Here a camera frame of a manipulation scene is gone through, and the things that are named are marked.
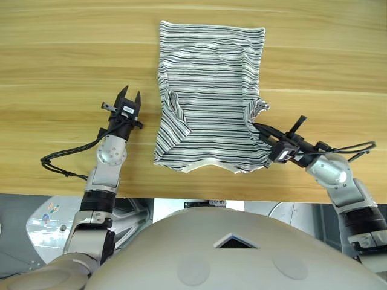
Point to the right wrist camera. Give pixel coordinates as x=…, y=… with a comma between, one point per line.
x=284, y=152

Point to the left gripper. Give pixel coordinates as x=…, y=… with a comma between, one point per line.
x=119, y=128

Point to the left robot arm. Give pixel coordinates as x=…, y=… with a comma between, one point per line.
x=104, y=178

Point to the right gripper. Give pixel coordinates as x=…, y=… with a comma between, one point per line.
x=303, y=145

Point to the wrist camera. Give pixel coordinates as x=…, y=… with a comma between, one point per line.
x=128, y=108
x=284, y=152

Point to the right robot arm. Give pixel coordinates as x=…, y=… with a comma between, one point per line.
x=329, y=172

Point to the striped T-shirt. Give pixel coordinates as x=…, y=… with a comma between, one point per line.
x=208, y=90

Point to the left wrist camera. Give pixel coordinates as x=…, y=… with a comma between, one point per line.
x=128, y=108

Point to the robot body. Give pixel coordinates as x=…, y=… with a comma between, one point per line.
x=229, y=259

